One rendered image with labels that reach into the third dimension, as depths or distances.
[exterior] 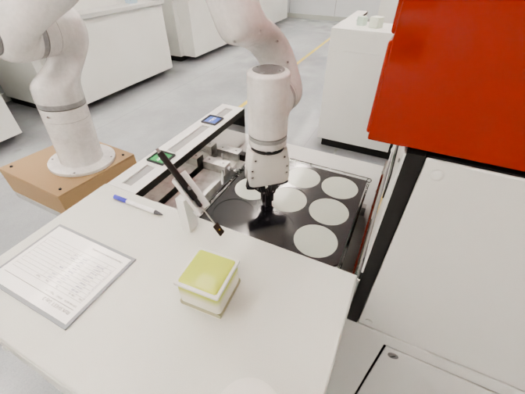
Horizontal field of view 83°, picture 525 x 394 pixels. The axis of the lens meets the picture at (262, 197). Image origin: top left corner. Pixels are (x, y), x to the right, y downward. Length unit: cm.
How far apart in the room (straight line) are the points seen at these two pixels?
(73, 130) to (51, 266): 45
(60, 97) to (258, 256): 67
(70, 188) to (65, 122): 18
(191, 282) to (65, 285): 24
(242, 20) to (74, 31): 52
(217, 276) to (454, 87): 38
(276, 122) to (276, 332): 38
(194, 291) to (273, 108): 35
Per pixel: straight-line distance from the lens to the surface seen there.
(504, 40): 37
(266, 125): 60
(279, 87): 58
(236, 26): 58
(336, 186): 85
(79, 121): 99
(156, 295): 55
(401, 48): 37
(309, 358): 48
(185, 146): 92
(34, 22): 87
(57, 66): 100
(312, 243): 68
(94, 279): 61
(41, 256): 70
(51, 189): 100
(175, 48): 539
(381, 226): 47
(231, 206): 77
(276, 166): 68
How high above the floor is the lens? 141
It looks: 40 degrees down
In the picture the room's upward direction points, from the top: straight up
